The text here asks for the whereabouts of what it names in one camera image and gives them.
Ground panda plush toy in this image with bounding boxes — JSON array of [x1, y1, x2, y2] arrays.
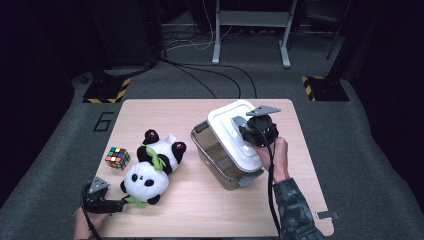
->
[[119, 128, 188, 208]]

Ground hand-held gripper cable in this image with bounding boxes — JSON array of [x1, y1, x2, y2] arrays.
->
[[80, 194, 103, 240], [251, 121, 284, 238]]

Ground dark curtain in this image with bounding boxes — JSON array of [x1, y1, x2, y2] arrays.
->
[[0, 0, 76, 208], [349, 0, 424, 188]]

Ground black floor cable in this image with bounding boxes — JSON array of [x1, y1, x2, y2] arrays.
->
[[159, 58, 258, 100], [173, 63, 242, 100], [174, 64, 218, 100]]

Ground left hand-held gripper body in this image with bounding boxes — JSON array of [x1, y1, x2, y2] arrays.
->
[[81, 176, 114, 215]]

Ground person's left hand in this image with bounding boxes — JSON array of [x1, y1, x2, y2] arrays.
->
[[73, 208, 108, 240]]

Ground white floor cables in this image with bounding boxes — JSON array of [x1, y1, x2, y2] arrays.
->
[[164, 0, 234, 52]]

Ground left hand-held gripper cable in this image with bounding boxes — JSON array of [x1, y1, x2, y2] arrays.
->
[[80, 194, 103, 240]]

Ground person's right hand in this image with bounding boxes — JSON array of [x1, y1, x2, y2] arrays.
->
[[254, 136, 290, 184]]

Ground black yellow striped stand base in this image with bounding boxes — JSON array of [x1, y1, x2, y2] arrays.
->
[[82, 77, 132, 104], [301, 75, 350, 102]]

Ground colourful puzzle cube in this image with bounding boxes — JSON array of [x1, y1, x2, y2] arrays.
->
[[104, 146, 132, 171]]

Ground black stand pole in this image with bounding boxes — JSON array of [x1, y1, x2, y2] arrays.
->
[[326, 0, 363, 83]]

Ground right hand-held gripper cable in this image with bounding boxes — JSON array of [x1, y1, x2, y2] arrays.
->
[[251, 121, 284, 238]]

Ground white lid with grey handle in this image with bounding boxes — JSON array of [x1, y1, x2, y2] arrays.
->
[[207, 99, 268, 174]]

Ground clear grey storage box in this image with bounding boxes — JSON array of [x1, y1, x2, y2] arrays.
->
[[190, 120, 266, 192]]

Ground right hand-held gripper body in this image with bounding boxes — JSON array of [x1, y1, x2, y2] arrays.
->
[[244, 105, 282, 148]]

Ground white metal desk frame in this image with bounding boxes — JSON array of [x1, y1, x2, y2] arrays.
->
[[211, 0, 299, 69]]

